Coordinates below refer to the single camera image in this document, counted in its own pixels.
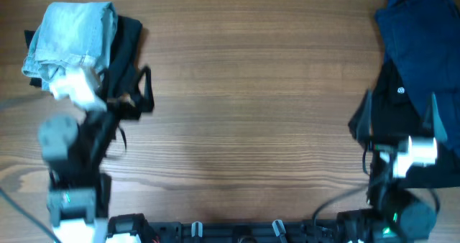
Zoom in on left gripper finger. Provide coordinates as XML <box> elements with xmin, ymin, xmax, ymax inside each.
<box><xmin>98</xmin><ymin>68</ymin><xmax>109</xmax><ymax>99</ymax></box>
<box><xmin>133</xmin><ymin>65</ymin><xmax>155</xmax><ymax>113</ymax></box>

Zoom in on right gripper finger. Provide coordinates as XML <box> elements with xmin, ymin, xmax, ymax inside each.
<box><xmin>423</xmin><ymin>93</ymin><xmax>448</xmax><ymax>143</ymax></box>
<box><xmin>356</xmin><ymin>90</ymin><xmax>372</xmax><ymax>142</ymax></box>

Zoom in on dark blue shorts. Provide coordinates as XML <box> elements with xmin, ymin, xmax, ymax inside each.
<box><xmin>375</xmin><ymin>0</ymin><xmax>459</xmax><ymax>154</ymax></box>

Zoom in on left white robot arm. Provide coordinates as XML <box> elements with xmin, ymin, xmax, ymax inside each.
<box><xmin>38</xmin><ymin>66</ymin><xmax>160</xmax><ymax>243</ymax></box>

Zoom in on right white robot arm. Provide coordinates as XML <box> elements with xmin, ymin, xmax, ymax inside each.
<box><xmin>335</xmin><ymin>91</ymin><xmax>447</xmax><ymax>242</ymax></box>

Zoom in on folded black garment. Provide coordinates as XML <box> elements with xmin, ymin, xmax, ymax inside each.
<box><xmin>24</xmin><ymin>16</ymin><xmax>142</xmax><ymax>96</ymax></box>

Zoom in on black logo shirt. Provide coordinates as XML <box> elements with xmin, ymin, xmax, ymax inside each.
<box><xmin>371</xmin><ymin>60</ymin><xmax>459</xmax><ymax>188</ymax></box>

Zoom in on folded light blue jeans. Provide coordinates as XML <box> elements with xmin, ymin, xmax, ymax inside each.
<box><xmin>22</xmin><ymin>1</ymin><xmax>118</xmax><ymax>90</ymax></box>

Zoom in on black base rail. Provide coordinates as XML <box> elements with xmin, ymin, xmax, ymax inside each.
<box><xmin>107</xmin><ymin>214</ymin><xmax>360</xmax><ymax>243</ymax></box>

